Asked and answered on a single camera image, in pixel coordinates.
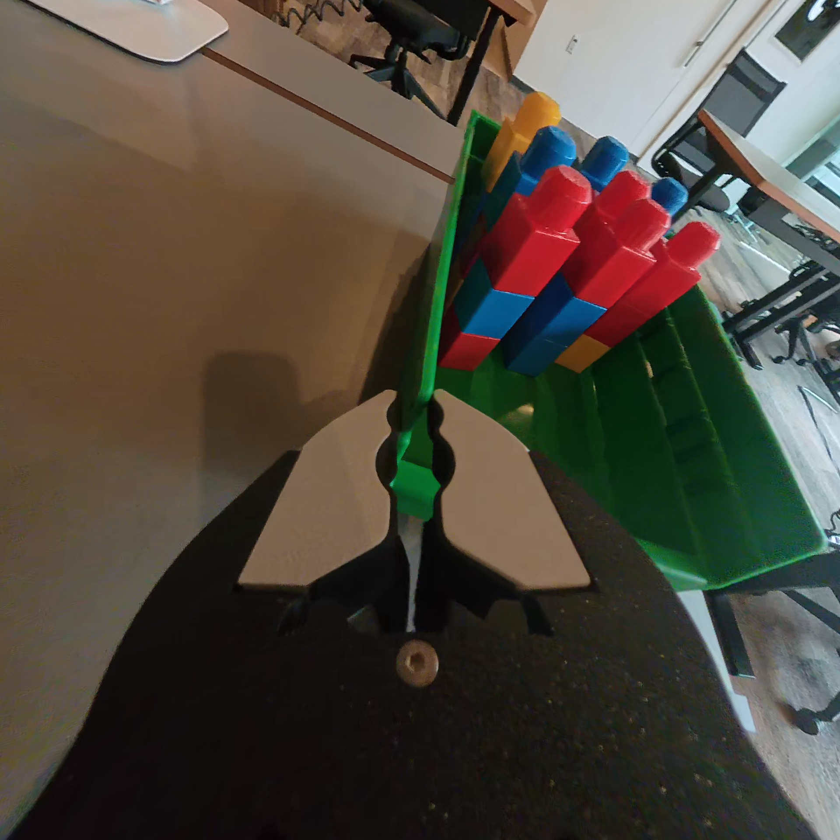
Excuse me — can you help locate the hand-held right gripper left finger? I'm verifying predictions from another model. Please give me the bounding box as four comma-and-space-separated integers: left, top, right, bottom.
236, 389, 413, 635

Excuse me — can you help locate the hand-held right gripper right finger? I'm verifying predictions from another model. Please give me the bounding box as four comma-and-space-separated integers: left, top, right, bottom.
419, 389, 593, 636

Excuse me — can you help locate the green plastic bin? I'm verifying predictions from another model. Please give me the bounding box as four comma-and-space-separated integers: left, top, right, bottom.
388, 110, 829, 593

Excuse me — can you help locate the cluster of mega block towers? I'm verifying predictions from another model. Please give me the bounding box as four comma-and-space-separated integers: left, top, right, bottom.
438, 91, 721, 375

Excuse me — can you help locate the wooden top desk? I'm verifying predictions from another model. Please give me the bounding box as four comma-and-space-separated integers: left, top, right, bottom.
696, 108, 840, 368
446, 0, 549, 129

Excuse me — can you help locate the white document stand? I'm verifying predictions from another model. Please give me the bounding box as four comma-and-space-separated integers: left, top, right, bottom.
25, 0, 230, 65

